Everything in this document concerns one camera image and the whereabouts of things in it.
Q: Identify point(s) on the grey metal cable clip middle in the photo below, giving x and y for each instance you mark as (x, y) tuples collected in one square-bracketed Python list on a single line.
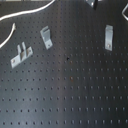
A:
[(45, 34)]

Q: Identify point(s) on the grey metal cable clip right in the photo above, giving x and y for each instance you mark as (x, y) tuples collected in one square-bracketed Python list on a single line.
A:
[(108, 37)]

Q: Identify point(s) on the grey metal cable clip left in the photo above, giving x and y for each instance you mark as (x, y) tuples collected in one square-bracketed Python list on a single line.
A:
[(23, 54)]

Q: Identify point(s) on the grey metal cable clip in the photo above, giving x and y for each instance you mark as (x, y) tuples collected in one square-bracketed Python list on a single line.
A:
[(45, 34), (23, 54), (108, 37)]

